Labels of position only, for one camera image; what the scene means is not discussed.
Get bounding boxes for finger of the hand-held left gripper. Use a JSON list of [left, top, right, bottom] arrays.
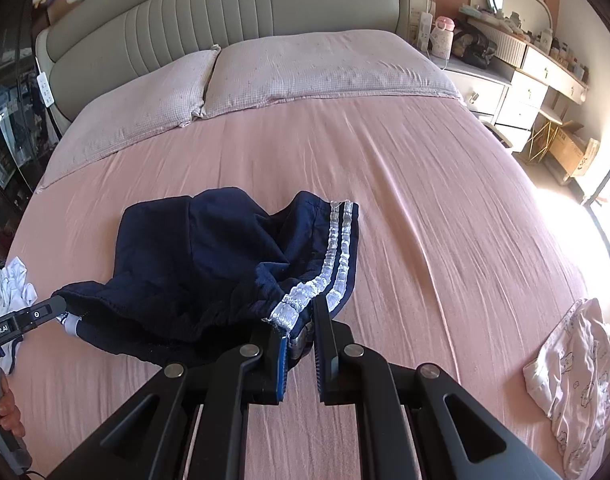
[[14, 294, 69, 333]]

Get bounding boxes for glass display cabinet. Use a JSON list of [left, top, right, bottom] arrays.
[[0, 7, 60, 211]]

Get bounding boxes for group of cosmetic bottles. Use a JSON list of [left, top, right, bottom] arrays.
[[535, 27, 586, 81]]

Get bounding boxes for pink bed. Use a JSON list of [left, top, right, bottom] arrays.
[[7, 30, 598, 480]]

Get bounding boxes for grey padded headboard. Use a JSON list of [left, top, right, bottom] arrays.
[[35, 0, 413, 123]]

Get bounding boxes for white garment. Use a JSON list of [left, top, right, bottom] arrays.
[[0, 256, 38, 376]]

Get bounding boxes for white power strip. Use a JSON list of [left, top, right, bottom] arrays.
[[419, 10, 436, 53], [37, 74, 56, 107]]

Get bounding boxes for cardboard box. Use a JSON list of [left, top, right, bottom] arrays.
[[547, 125, 600, 178]]

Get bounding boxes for white nightstand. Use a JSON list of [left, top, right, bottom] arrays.
[[442, 55, 513, 126]]

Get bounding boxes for navy shorts with white stripes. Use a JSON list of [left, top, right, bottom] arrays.
[[52, 187, 360, 368]]

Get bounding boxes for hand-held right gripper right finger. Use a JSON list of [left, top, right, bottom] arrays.
[[311, 296, 563, 480]]

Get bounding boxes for white dressing table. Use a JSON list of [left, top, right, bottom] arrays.
[[495, 35, 588, 133]]

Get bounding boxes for pale pink checked pillow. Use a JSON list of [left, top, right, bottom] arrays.
[[202, 29, 464, 121], [35, 49, 220, 195]]

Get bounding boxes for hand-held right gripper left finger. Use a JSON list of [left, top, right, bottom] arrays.
[[45, 330, 290, 480]]

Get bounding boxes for person's left hand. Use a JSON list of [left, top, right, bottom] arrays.
[[0, 374, 26, 440]]

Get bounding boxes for black bag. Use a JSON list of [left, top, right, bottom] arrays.
[[452, 20, 498, 68]]

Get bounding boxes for pink printed garment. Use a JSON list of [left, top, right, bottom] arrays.
[[522, 297, 610, 478]]

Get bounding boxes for white ribbed organizer box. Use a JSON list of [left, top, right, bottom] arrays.
[[467, 17, 528, 68]]

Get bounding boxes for pink water bottle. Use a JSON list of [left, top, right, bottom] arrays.
[[429, 16, 456, 60]]

